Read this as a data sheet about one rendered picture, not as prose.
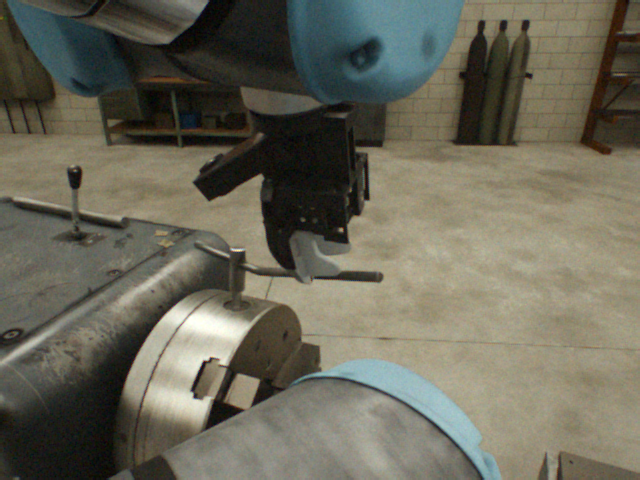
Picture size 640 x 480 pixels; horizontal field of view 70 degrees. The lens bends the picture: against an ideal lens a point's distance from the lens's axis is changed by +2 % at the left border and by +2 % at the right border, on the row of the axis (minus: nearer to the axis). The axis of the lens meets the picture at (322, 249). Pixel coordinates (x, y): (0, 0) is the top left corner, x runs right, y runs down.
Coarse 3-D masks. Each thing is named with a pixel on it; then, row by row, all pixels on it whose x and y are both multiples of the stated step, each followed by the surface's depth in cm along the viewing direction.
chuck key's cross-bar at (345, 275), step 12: (216, 252) 64; (240, 264) 61; (252, 264) 60; (276, 276) 56; (288, 276) 55; (324, 276) 50; (336, 276) 49; (348, 276) 48; (360, 276) 47; (372, 276) 46
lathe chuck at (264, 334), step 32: (192, 320) 61; (224, 320) 60; (256, 320) 61; (288, 320) 71; (192, 352) 57; (224, 352) 56; (256, 352) 62; (288, 352) 73; (160, 384) 55; (192, 384) 54; (160, 416) 54; (192, 416) 53; (224, 416) 56; (160, 448) 54
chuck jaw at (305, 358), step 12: (300, 348) 75; (312, 348) 75; (288, 360) 73; (300, 360) 73; (312, 360) 73; (288, 372) 71; (300, 372) 71; (312, 372) 70; (276, 384) 69; (288, 384) 68
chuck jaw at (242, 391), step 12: (216, 360) 56; (204, 372) 56; (216, 372) 55; (228, 372) 56; (204, 384) 55; (216, 384) 54; (228, 384) 56; (240, 384) 55; (252, 384) 55; (264, 384) 56; (216, 396) 54; (228, 396) 55; (240, 396) 55; (252, 396) 54; (264, 396) 57; (240, 408) 54
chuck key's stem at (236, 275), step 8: (232, 248) 61; (240, 248) 61; (232, 256) 61; (240, 256) 61; (232, 264) 61; (232, 272) 61; (240, 272) 61; (232, 280) 62; (240, 280) 62; (232, 288) 62; (240, 288) 62; (232, 296) 63; (240, 296) 63; (232, 304) 63; (240, 304) 63
